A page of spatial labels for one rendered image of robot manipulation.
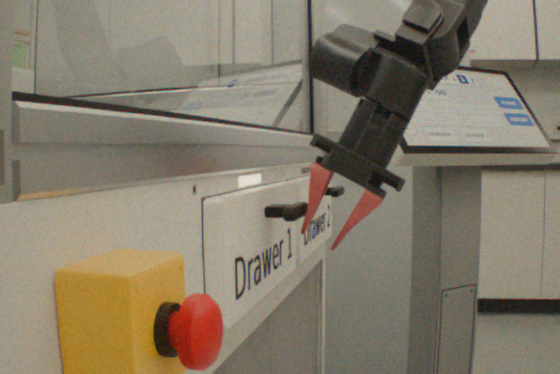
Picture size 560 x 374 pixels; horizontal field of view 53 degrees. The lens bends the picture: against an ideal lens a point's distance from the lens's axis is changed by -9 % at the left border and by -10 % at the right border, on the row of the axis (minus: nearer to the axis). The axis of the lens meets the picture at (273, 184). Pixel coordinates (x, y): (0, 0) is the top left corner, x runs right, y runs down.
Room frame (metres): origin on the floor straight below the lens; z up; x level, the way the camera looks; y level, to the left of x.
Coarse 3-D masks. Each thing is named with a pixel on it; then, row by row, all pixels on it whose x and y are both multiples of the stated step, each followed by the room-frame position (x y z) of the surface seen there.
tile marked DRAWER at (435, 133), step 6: (426, 126) 1.36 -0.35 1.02; (432, 126) 1.37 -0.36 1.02; (438, 126) 1.38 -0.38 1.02; (426, 132) 1.35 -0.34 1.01; (432, 132) 1.35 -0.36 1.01; (438, 132) 1.36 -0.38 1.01; (444, 132) 1.37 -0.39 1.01; (450, 132) 1.38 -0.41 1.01; (456, 132) 1.38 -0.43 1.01; (432, 138) 1.34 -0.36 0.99; (438, 138) 1.35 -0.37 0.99; (444, 138) 1.35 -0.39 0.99; (450, 138) 1.36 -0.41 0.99; (456, 138) 1.37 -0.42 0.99
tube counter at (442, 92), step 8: (440, 88) 1.48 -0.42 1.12; (448, 88) 1.49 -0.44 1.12; (456, 88) 1.51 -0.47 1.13; (464, 88) 1.52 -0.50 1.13; (440, 96) 1.46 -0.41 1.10; (448, 96) 1.47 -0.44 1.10; (456, 96) 1.48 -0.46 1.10; (464, 96) 1.50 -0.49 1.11; (472, 96) 1.51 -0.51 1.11; (480, 96) 1.52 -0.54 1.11
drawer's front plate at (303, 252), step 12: (288, 180) 0.80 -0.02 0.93; (300, 180) 0.80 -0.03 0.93; (300, 192) 0.80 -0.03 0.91; (324, 204) 0.99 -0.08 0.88; (300, 228) 0.80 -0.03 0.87; (312, 228) 0.88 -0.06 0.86; (300, 240) 0.80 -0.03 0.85; (312, 240) 0.88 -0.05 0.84; (324, 240) 0.99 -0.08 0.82; (300, 252) 0.80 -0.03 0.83; (312, 252) 0.88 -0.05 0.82
